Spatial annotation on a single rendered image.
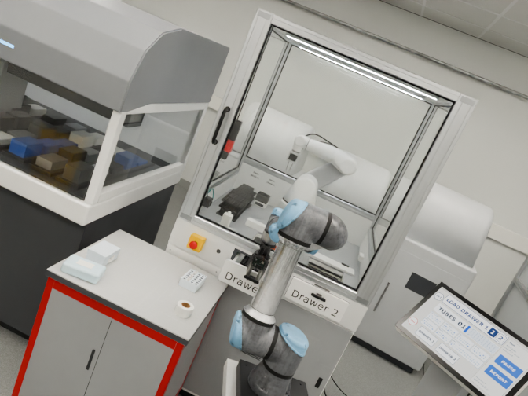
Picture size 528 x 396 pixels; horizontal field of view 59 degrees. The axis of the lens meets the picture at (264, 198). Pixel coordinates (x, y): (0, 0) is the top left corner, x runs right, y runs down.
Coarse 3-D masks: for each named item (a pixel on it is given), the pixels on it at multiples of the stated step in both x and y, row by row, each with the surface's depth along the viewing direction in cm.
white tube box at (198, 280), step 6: (192, 270) 220; (186, 276) 213; (198, 276) 218; (204, 276) 220; (180, 282) 210; (186, 282) 209; (192, 282) 210; (198, 282) 212; (186, 288) 209; (192, 288) 209; (198, 288) 213
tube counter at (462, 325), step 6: (456, 324) 203; (462, 324) 203; (468, 324) 202; (462, 330) 201; (468, 330) 200; (474, 330) 199; (474, 336) 198; (480, 336) 197; (480, 342) 195; (486, 342) 195; (492, 342) 194; (486, 348) 193; (492, 348) 192; (498, 348) 191
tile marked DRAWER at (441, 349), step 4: (440, 344) 200; (444, 344) 200; (436, 348) 200; (440, 348) 199; (444, 348) 198; (448, 348) 198; (440, 352) 198; (444, 352) 197; (448, 352) 197; (452, 352) 196; (444, 356) 196; (448, 356) 196; (452, 356) 195; (456, 356) 195; (448, 360) 195; (452, 360) 194; (456, 360) 194; (452, 364) 193
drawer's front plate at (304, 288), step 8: (296, 280) 225; (288, 288) 227; (296, 288) 226; (304, 288) 225; (312, 288) 224; (288, 296) 227; (304, 296) 226; (312, 296) 225; (328, 296) 223; (304, 304) 227; (312, 304) 226; (328, 304) 224; (336, 304) 224; (344, 304) 223; (320, 312) 226; (328, 312) 225; (344, 312) 224; (336, 320) 225
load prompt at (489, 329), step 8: (448, 296) 213; (448, 304) 211; (456, 304) 210; (456, 312) 207; (464, 312) 206; (472, 312) 205; (472, 320) 203; (480, 320) 202; (480, 328) 199; (488, 328) 198; (496, 328) 197; (496, 336) 195; (504, 336) 194
